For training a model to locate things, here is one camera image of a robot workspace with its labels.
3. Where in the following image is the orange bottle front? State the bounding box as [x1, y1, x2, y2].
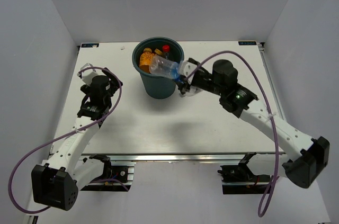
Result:
[139, 48, 154, 74]

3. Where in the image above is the orange bottle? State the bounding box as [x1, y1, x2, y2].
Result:
[139, 48, 154, 74]
[154, 49, 163, 56]

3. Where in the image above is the blue label bottle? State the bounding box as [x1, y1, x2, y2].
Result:
[149, 55, 182, 80]

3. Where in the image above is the red cap clear bottle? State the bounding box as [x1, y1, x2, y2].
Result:
[162, 45, 170, 60]

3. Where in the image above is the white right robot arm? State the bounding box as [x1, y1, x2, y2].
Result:
[177, 58, 330, 189]

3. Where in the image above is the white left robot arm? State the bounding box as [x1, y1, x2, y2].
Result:
[31, 64, 122, 211]

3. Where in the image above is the dark teal plastic bin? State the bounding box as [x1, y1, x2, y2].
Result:
[132, 37, 184, 99]

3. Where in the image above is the black cap clear bottle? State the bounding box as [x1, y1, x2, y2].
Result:
[180, 87, 203, 97]

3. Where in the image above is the black logo sticker right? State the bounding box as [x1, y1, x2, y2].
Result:
[238, 41, 257, 46]

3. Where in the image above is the black logo sticker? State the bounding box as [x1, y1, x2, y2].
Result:
[238, 41, 257, 46]
[81, 43, 99, 48]

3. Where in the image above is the black logo sticker left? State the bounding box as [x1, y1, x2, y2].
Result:
[81, 43, 99, 48]

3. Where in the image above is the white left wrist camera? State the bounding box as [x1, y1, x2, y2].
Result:
[77, 63, 98, 86]

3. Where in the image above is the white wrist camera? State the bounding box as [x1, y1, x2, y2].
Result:
[77, 63, 98, 86]
[178, 60, 197, 77]

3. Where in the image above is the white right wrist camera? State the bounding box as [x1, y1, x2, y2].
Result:
[178, 60, 197, 77]

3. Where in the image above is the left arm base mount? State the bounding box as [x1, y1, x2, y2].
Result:
[71, 154, 136, 191]

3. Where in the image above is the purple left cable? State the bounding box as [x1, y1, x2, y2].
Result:
[7, 66, 129, 214]

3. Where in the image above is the purple cable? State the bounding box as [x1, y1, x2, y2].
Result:
[181, 50, 280, 218]
[7, 66, 129, 214]

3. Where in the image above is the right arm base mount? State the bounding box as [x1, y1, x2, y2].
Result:
[218, 153, 271, 195]

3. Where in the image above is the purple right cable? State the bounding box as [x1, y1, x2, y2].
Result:
[181, 50, 280, 218]

